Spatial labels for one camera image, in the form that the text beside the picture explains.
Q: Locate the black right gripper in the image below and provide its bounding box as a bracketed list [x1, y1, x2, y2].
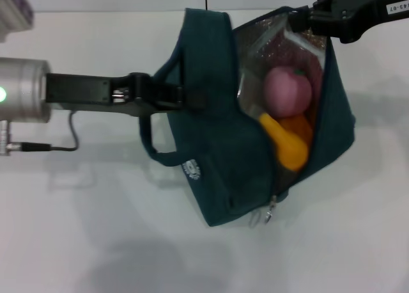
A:
[289, 0, 409, 44]

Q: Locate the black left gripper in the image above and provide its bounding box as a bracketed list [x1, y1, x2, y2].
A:
[44, 72, 205, 116]

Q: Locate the dark teal insulated lunch bag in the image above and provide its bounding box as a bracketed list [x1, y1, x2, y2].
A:
[139, 5, 357, 228]

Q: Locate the pink toy peach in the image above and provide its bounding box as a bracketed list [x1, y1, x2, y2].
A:
[263, 65, 313, 118]

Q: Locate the yellow toy banana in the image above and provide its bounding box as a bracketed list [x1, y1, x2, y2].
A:
[258, 112, 314, 172]

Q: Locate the left gripper cable with plug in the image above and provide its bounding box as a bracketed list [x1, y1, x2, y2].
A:
[0, 112, 80, 156]

